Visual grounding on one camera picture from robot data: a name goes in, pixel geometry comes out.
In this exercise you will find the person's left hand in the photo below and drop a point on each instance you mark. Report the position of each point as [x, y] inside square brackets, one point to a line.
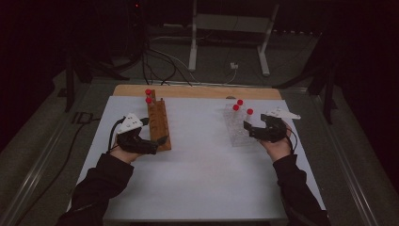
[124, 155]

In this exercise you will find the person's right hand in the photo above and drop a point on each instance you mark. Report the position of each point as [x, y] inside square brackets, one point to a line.
[279, 150]

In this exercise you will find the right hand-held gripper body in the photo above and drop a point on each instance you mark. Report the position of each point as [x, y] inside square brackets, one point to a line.
[276, 132]

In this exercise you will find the white table mat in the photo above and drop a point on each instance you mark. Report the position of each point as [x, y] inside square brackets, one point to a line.
[200, 175]

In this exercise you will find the red-capped test tube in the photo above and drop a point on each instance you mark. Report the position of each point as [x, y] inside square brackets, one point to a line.
[148, 92]
[240, 102]
[236, 107]
[249, 111]
[149, 100]

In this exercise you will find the black tripod stand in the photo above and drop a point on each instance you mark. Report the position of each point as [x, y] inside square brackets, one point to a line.
[70, 81]
[327, 84]

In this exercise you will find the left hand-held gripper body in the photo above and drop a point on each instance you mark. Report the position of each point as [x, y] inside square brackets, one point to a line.
[130, 124]

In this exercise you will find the grey metal stand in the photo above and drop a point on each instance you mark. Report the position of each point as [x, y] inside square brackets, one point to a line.
[232, 22]

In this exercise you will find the wooden test tube rack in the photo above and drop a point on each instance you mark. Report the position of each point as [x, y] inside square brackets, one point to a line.
[158, 125]

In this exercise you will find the clear plastic test tube rack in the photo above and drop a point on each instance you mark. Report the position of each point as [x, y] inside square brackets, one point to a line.
[238, 132]

